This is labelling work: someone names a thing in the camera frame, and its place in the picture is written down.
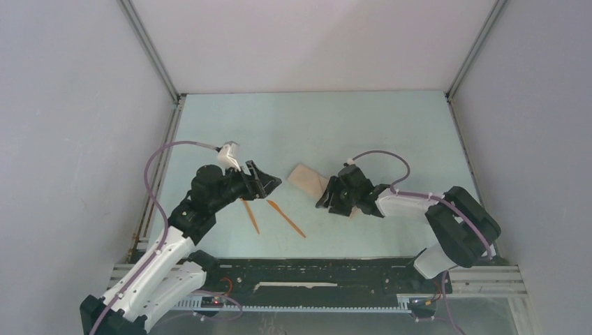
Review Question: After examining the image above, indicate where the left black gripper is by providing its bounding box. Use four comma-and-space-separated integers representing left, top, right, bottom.
209, 160, 281, 213

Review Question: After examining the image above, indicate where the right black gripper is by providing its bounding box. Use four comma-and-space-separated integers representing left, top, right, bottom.
316, 174, 360, 216

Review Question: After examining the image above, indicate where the orange plastic knife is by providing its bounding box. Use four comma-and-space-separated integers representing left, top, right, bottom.
267, 200, 306, 239

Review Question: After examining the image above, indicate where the orange plastic fork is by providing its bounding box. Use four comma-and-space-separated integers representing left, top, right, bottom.
242, 199, 260, 235

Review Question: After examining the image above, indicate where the beige cloth napkin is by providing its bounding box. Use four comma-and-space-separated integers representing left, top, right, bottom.
288, 164, 330, 205

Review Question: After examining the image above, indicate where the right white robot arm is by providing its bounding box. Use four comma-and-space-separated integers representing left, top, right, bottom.
316, 164, 501, 292

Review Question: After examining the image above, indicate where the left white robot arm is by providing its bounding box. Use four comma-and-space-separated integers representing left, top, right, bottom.
80, 161, 282, 334

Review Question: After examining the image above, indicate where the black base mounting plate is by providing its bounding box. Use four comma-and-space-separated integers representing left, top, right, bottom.
203, 258, 452, 309

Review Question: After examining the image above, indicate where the aluminium frame rail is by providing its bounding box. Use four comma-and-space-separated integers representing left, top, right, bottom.
107, 263, 528, 297

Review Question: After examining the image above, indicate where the left corner aluminium post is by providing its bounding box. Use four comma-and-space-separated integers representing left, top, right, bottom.
117, 0, 181, 104

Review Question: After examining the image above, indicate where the corner aluminium post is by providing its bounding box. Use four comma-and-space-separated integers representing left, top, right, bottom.
445, 0, 510, 102
117, 0, 181, 104

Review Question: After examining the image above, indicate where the right corner aluminium post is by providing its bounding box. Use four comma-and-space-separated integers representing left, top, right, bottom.
445, 0, 510, 102

